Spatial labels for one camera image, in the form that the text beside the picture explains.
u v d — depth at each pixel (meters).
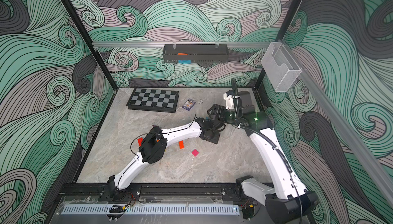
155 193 0.75
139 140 0.89
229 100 0.64
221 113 0.60
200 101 1.12
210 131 0.69
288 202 0.35
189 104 1.08
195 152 0.87
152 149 0.56
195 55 1.07
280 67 0.77
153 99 1.08
